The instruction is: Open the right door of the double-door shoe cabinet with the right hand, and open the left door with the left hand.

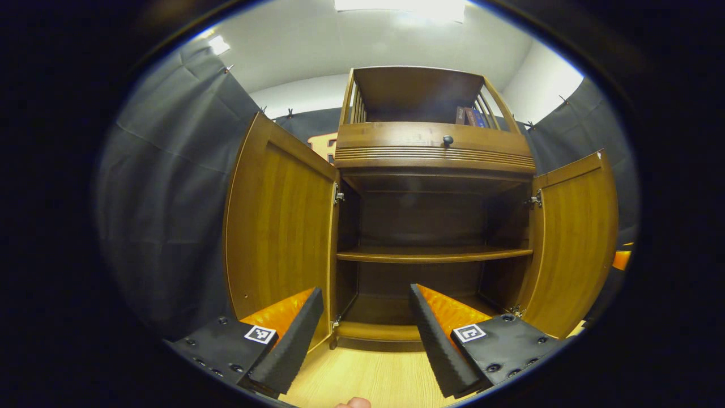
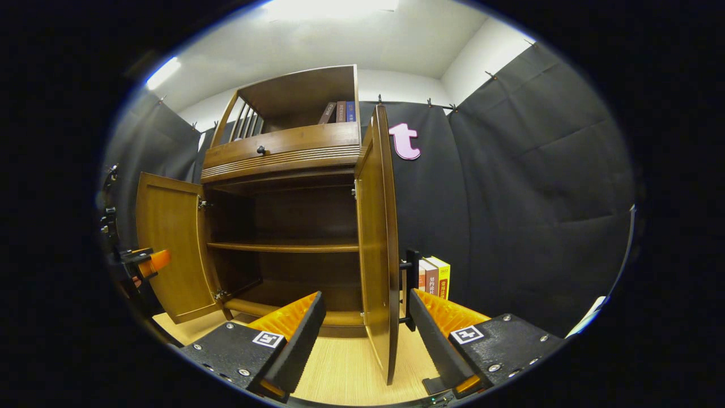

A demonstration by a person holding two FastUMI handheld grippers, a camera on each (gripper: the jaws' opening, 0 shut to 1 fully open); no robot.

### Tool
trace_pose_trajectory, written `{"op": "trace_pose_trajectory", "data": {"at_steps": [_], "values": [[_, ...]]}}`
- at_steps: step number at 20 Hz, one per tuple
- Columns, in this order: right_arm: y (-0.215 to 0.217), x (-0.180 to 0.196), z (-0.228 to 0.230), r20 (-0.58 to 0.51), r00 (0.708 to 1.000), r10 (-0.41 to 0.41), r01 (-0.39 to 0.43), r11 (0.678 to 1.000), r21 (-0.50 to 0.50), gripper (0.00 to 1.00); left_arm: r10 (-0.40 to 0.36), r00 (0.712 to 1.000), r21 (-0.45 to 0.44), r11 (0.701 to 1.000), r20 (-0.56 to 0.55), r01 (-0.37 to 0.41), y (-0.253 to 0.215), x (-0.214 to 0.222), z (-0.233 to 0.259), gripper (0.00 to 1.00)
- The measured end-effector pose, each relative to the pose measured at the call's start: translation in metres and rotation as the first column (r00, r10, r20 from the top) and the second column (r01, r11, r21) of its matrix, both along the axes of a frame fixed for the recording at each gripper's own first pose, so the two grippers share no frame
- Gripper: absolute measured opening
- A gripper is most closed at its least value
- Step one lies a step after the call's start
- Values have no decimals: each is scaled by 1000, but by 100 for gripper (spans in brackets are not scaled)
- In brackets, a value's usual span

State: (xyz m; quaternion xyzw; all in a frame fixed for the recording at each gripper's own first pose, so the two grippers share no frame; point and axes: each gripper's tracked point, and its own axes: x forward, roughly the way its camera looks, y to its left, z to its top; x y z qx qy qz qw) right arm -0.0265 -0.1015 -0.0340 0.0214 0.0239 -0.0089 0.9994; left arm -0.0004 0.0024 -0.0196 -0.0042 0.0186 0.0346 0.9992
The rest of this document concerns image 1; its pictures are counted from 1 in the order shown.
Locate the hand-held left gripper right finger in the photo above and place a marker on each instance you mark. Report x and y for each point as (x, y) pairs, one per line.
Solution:
(435, 345)

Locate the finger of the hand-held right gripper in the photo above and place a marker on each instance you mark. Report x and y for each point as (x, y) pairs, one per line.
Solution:
(622, 260)

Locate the small ceiling light panel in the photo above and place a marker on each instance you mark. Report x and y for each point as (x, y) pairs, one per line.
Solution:
(219, 45)

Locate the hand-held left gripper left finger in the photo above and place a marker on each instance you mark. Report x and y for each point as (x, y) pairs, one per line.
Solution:
(294, 345)

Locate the large ceiling light panel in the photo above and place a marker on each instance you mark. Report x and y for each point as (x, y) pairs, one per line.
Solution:
(396, 7)

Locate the wooden shoe cabinet door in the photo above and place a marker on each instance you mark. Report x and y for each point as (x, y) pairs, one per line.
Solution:
(277, 226)
(572, 243)

